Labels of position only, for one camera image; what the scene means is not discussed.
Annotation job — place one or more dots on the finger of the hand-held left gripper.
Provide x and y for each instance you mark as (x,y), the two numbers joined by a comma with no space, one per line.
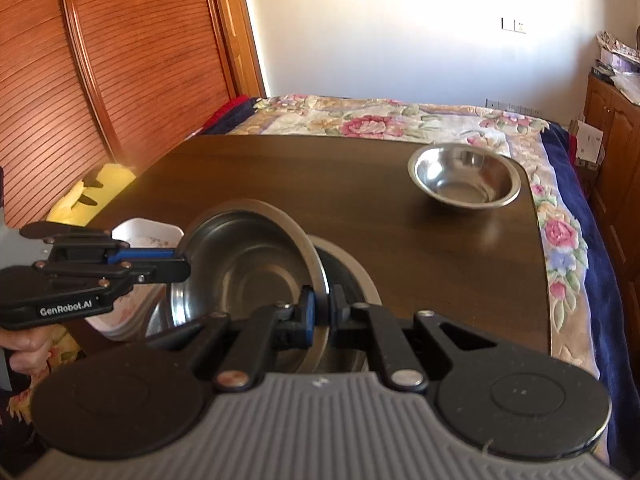
(165,269)
(145,256)

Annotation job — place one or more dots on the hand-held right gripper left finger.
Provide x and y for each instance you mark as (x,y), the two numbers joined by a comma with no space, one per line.
(310,312)

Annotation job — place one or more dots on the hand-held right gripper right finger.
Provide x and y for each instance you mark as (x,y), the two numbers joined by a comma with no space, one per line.
(339,317)

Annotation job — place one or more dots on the white floral square plate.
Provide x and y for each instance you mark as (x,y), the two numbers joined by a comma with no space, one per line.
(150,237)

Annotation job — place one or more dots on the large wide-rim steel bowl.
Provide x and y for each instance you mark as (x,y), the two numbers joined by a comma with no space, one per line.
(352,270)

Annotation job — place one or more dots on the person's left hand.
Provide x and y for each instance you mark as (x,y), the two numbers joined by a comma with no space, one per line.
(30,345)

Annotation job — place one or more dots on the yellow plush toy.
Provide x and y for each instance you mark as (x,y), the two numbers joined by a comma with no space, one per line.
(105,185)

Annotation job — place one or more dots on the red cloth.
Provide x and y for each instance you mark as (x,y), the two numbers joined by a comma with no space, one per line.
(232,106)

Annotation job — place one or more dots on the small stainless steel bowl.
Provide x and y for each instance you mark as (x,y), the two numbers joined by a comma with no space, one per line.
(465,180)

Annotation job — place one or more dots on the wooden louvered wardrobe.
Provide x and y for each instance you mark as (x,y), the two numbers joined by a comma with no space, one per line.
(125,60)

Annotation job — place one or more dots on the floral bedspread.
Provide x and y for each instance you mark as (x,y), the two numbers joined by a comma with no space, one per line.
(360,120)

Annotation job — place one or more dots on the white cardboard box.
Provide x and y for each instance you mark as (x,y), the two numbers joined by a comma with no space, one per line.
(589,140)

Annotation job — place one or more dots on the wooden cabinet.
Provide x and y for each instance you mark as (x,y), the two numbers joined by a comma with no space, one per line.
(615,160)

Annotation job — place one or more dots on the pile of papers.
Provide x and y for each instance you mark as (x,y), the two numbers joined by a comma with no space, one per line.
(620,55)

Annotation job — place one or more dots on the wall socket strip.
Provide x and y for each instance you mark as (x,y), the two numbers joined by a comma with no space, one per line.
(515,107)

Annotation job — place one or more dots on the white wall switch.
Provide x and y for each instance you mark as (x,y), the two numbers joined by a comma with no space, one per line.
(513,25)

